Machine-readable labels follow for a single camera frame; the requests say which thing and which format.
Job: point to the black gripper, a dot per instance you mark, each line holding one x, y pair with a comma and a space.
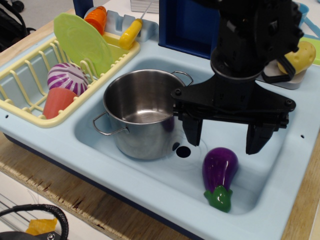
248, 103

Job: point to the purple toy eggplant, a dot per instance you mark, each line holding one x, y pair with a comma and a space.
218, 170

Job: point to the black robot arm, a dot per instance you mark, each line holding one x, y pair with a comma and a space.
253, 39

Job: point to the stainless steel pot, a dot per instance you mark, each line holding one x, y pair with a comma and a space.
140, 110

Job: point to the light blue toy sink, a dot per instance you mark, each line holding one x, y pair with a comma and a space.
264, 188

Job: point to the grey toy faucet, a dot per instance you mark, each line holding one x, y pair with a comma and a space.
295, 82

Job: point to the yellow toy potato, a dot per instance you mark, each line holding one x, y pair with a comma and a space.
303, 58

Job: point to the green cutting board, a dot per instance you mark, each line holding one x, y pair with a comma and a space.
314, 41

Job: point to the light blue utensil holder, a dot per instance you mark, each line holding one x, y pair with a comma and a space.
117, 24

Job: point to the blue plastic cup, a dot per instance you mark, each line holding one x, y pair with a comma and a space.
304, 9

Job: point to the orange toy carrot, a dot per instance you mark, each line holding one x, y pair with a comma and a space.
97, 18

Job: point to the purple striped bowl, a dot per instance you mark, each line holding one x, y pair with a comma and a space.
67, 76

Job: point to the green plastic plate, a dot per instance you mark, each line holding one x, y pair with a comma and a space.
81, 41

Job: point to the orange plastic cup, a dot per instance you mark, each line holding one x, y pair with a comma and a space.
58, 99

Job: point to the yellow dish rack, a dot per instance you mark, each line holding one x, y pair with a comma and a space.
23, 82

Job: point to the yellow tape piece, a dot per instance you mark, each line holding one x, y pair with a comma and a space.
41, 226

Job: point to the black bag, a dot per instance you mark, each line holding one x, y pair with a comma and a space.
12, 26

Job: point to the yellow handled toy knife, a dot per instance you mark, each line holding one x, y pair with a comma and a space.
129, 35

